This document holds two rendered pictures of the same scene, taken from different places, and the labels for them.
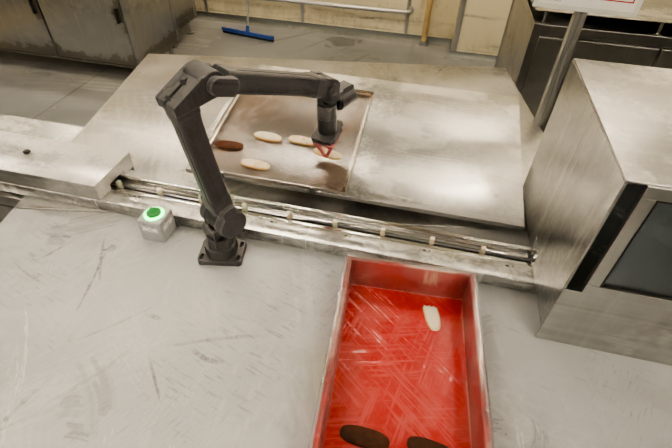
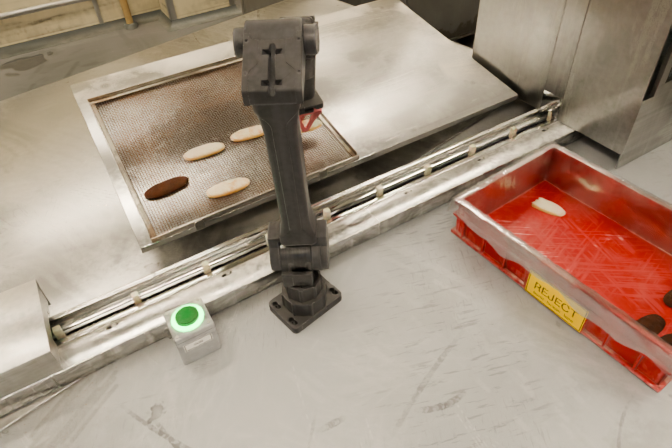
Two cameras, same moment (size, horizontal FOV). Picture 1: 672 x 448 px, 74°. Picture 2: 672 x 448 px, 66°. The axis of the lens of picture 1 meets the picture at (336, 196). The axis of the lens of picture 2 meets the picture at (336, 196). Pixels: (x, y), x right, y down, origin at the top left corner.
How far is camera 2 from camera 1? 0.74 m
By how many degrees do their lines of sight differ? 31
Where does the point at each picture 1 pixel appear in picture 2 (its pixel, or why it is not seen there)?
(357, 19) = (28, 27)
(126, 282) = (241, 425)
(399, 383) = (601, 271)
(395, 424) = (642, 301)
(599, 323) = (658, 121)
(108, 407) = not seen: outside the picture
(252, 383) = (514, 380)
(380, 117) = not seen: hidden behind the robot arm
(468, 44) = (187, 6)
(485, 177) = (448, 73)
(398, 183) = (390, 118)
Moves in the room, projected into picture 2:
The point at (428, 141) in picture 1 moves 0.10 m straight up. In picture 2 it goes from (369, 68) to (369, 34)
